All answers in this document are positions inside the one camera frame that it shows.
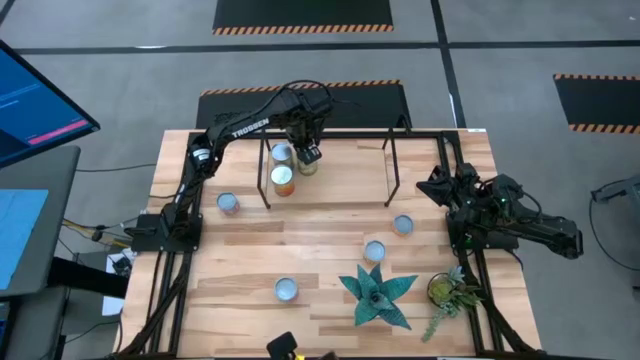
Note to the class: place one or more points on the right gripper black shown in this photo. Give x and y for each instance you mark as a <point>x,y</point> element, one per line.
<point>462,190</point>

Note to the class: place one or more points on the green pears can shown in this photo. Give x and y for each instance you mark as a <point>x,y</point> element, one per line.
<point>306,169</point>

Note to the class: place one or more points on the grey-framed light blue screen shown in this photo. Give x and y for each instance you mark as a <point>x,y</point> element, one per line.
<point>60,200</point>

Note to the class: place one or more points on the black-framed wooden shelf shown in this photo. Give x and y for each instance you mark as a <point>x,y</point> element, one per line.
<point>345,175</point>

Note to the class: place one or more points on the teal succulent in white pot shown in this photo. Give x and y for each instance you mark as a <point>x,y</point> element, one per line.
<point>377,300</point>

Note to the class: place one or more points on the orange beans can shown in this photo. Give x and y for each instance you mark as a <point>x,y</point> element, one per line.
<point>282,177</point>

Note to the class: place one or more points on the green succulent in pot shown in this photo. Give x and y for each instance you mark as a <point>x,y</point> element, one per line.
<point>442,292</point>

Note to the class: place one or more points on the small orange-sided can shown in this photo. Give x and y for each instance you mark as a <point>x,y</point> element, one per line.
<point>403,224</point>

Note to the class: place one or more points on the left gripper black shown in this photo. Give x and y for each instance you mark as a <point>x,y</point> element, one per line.
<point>304,137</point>

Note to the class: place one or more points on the teal can with pink panels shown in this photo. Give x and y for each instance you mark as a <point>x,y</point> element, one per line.
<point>286,289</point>

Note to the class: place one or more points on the black device with yellow part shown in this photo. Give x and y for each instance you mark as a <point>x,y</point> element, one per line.
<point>281,345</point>

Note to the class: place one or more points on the yellow black beans can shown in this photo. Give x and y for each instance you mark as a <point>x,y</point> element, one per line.
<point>374,251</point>

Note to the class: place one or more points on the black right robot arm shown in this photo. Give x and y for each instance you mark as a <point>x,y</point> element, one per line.
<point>545,230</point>

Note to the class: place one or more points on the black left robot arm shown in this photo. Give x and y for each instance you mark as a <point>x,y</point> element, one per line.
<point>245,127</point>

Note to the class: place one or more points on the white box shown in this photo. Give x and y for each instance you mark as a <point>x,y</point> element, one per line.
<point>112,305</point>

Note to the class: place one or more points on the black mat with hazard stripe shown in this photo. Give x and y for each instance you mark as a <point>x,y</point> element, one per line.
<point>600,102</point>
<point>370,107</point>
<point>300,12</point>

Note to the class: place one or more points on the black stand base bar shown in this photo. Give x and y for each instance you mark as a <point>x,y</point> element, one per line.
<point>85,277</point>

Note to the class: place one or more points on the black monitor blue screen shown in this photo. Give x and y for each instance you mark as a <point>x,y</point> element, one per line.
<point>35,100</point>

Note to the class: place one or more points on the black aluminium table frame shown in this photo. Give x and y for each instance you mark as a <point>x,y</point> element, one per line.
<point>360,135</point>

